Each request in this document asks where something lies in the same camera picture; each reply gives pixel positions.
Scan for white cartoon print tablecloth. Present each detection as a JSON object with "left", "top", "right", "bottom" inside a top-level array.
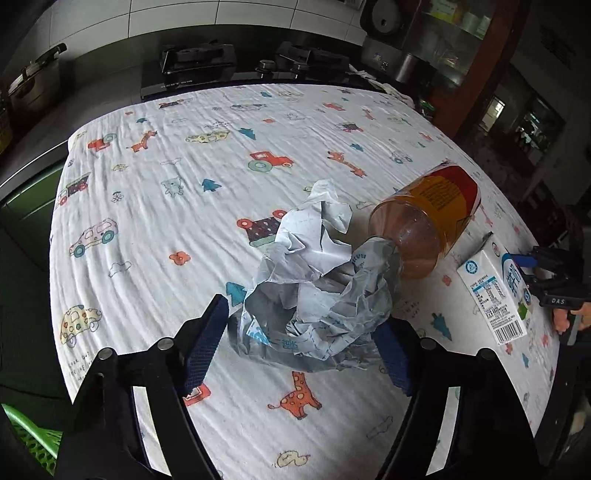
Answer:
[{"left": 49, "top": 85, "right": 535, "bottom": 479}]

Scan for white milk carton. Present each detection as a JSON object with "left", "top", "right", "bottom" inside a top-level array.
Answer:
[{"left": 457, "top": 232, "right": 532, "bottom": 345}]

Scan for green cabinet doors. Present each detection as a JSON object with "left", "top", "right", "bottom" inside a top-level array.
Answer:
[{"left": 1, "top": 160, "right": 64, "bottom": 269}]

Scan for green plastic mesh basket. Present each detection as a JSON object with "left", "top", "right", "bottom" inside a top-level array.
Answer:
[{"left": 2, "top": 404, "right": 62, "bottom": 479}]

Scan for steel pressure cooker pot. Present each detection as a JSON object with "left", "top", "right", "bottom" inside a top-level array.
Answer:
[{"left": 8, "top": 43, "right": 67, "bottom": 112}]

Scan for person's right hand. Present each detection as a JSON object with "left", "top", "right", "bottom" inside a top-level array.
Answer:
[{"left": 553, "top": 302, "right": 591, "bottom": 334}]

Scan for black gas stove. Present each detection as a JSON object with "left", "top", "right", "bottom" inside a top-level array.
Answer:
[{"left": 139, "top": 41, "right": 369, "bottom": 101}]

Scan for wooden shelf cabinet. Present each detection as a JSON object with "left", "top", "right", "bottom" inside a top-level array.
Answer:
[{"left": 403, "top": 0, "right": 531, "bottom": 139}]

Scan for grey paper wrapper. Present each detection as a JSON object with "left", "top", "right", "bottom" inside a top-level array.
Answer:
[{"left": 228, "top": 180, "right": 401, "bottom": 372}]

